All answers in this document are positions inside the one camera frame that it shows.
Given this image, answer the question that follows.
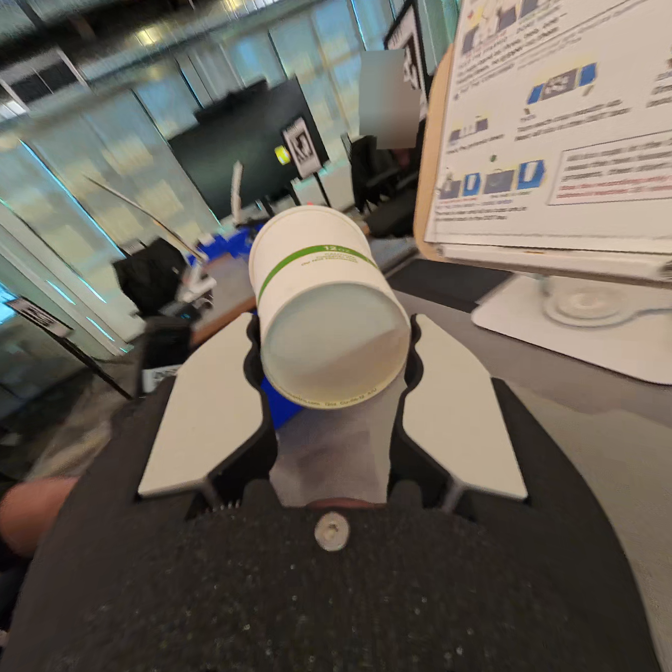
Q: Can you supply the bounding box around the white sign stand base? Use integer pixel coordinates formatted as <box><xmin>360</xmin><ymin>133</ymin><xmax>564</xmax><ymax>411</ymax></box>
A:
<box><xmin>471</xmin><ymin>273</ymin><xmax>672</xmax><ymax>386</ymax></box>

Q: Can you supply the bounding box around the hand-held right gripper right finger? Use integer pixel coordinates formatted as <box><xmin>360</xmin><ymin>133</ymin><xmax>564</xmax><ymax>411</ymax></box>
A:
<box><xmin>387</xmin><ymin>313</ymin><xmax>528</xmax><ymax>512</ymax></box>

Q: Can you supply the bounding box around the white instruction sheet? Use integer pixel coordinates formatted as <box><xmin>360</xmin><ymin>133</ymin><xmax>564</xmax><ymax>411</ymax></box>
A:
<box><xmin>424</xmin><ymin>0</ymin><xmax>672</xmax><ymax>255</ymax></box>

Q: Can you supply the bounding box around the person's left forearm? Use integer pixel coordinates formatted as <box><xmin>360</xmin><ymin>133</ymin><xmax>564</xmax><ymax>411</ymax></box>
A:
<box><xmin>0</xmin><ymin>477</ymin><xmax>81</xmax><ymax>636</ymax></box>

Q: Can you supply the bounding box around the wooden sign board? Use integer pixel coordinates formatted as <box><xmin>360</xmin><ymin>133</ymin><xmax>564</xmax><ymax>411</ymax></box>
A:
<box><xmin>413</xmin><ymin>0</ymin><xmax>672</xmax><ymax>287</ymax></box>

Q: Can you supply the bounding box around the white paper cup green band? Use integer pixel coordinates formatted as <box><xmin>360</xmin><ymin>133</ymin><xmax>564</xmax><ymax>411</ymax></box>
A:
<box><xmin>248</xmin><ymin>205</ymin><xmax>412</xmax><ymax>413</ymax></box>

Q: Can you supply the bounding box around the black display board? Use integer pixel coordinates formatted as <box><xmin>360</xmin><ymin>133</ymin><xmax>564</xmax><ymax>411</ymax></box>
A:
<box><xmin>168</xmin><ymin>76</ymin><xmax>330</xmax><ymax>219</ymax></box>

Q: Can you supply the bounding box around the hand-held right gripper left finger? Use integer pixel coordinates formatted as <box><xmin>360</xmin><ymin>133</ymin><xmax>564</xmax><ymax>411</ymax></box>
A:
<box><xmin>136</xmin><ymin>312</ymin><xmax>279</xmax><ymax>512</ymax></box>

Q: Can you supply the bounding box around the blue plastic bin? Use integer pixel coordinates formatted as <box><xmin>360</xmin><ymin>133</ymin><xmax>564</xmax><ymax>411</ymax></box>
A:
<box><xmin>260</xmin><ymin>375</ymin><xmax>303</xmax><ymax>430</ymax></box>
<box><xmin>198</xmin><ymin>225</ymin><xmax>265</xmax><ymax>259</ymax></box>

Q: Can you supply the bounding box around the black-white marker sign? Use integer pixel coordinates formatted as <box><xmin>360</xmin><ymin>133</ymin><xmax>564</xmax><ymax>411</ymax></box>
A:
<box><xmin>385</xmin><ymin>0</ymin><xmax>430</xmax><ymax>92</ymax></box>
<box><xmin>282</xmin><ymin>117</ymin><xmax>321</xmax><ymax>177</ymax></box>
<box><xmin>5</xmin><ymin>295</ymin><xmax>74</xmax><ymax>338</ymax></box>

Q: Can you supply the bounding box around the black office chair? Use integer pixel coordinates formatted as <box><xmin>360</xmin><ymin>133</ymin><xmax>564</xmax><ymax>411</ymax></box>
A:
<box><xmin>113</xmin><ymin>239</ymin><xmax>188</xmax><ymax>317</ymax></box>

